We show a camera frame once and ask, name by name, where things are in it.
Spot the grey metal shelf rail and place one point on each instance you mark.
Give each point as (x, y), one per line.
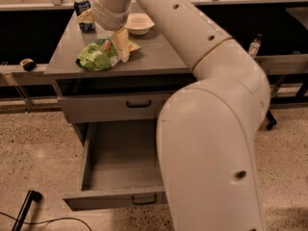
(273, 65)

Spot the closed grey top drawer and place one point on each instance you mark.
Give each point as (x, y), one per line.
(113, 107)

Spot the white paper bowl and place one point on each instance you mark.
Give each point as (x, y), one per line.
(139, 24)

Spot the black tape measure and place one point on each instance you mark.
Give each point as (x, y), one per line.
(28, 64)

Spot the open grey middle drawer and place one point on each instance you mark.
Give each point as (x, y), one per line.
(119, 167)

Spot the black stand with cable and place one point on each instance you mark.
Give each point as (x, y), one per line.
(19, 221)

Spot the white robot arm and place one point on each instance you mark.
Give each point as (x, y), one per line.
(206, 130)

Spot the grey drawer cabinet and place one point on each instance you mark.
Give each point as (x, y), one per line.
(154, 47)

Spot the green rice chip bag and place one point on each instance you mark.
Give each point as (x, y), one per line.
(100, 55)

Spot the clear plastic bottle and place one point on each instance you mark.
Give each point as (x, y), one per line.
(255, 46)

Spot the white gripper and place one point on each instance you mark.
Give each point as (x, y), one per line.
(108, 19)

